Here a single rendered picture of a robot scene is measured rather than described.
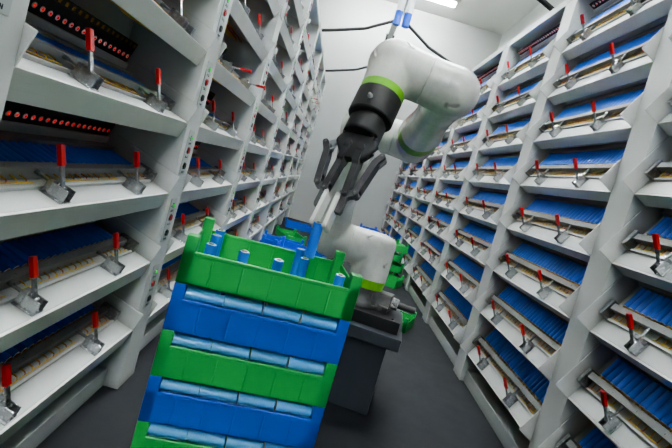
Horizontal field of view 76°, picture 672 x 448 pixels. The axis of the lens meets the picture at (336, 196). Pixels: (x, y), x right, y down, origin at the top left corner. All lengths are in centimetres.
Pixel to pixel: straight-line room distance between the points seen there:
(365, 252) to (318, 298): 72
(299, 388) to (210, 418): 16
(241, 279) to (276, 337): 12
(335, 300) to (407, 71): 46
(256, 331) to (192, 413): 17
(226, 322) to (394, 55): 58
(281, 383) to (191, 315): 19
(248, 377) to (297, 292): 17
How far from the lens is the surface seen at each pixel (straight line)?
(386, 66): 88
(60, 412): 124
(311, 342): 78
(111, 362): 137
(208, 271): 74
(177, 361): 80
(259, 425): 85
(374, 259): 146
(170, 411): 84
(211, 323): 77
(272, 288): 74
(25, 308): 88
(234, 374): 80
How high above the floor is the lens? 72
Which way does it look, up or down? 3 degrees down
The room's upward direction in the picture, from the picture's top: 16 degrees clockwise
